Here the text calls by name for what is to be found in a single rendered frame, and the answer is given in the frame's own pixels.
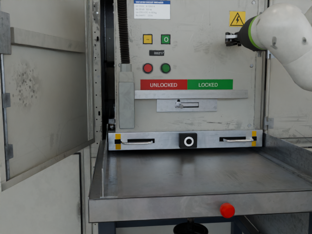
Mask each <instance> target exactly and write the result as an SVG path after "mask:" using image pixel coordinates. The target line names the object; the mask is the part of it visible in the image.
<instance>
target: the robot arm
mask: <svg viewBox="0 0 312 234"><path fill-rule="evenodd" d="M225 44H226V46H234V45H238V46H241V45H243V46H244V47H245V48H248V49H250V50H252V51H257V53H258V55H257V56H258V57H261V53H262V51H266V50H268V51H269V52H271V53H272V55H273V56H274V57H275V58H276V59H277V60H278V61H279V62H280V63H281V64H282V65H283V67H284V68H285V69H286V71H287V72H288V74H289V75H290V76H291V78H292V79H293V81H294V83H295V84H296V85H297V86H298V87H300V88H301V89H303V90H306V91H312V6H311V7H310V8H309V9H308V10H307V12H306V13H305V14H303V12H302V11H301V10H300V9H299V8H298V7H297V6H295V5H293V4H290V3H277V4H274V5H272V6H270V7H268V8H267V9H266V10H265V11H264V12H263V13H262V12H260V13H259V15H257V16H255V17H252V18H250V19H248V20H247V21H246V22H245V24H244V25H243V26H242V28H241V29H240V31H239V32H236V33H234V34H233V33H229V32H226V33H225Z"/></svg>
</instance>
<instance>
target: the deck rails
mask: <svg viewBox="0 0 312 234"><path fill-rule="evenodd" d="M108 131H109V128H108V125H107V132H106V140H105V147H104V157H103V164H102V185H101V193H100V199H105V198H118V183H117V151H116V150H108V142H107V139H108ZM247 148H249V149H250V150H252V151H254V152H256V153H257V154H259V155H261V156H263V157H265V158H266V159H268V160H270V161H272V162H273V163H275V164H277V165H279V166H281V167H282V168H284V169H286V170H288V171H290V172H291V173H293V174H295V175H297V176H298V177H300V178H302V179H304V180H305V181H307V182H309V183H311V184H312V151H310V150H307V149H305V148H302V147H300V146H297V145H295V144H293V143H290V142H287V141H285V140H282V139H280V138H277V137H275V136H272V135H269V134H267V133H265V132H263V134H262V147H247Z"/></svg>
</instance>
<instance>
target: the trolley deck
mask: <svg viewBox="0 0 312 234"><path fill-rule="evenodd" d="M104 147H105V141H101V140H100V143H99V147H98V151H97V157H96V162H95V166H94V171H93V175H92V180H91V185H90V190H89V194H88V223H101V222H120V221H148V220H167V219H186V218H205V217H223V216H222V215H221V213H220V207H221V204H223V203H230V204H232V205H233V207H234V209H235V214H234V215H233V216H243V215H271V214H290V213H309V212H312V184H311V183H309V182H307V181H305V180H304V179H302V178H300V177H298V176H297V175H295V174H293V173H291V172H290V171H288V170H286V169H284V168H282V167H281V166H279V165H277V164H275V163H273V162H272V161H270V160H268V159H266V158H265V157H263V156H261V155H259V154H257V153H256V152H254V151H252V150H250V149H249V148H247V147H232V148H195V149H141V150H117V183H118V198H105V199H100V193H101V185H102V164H103V157H104Z"/></svg>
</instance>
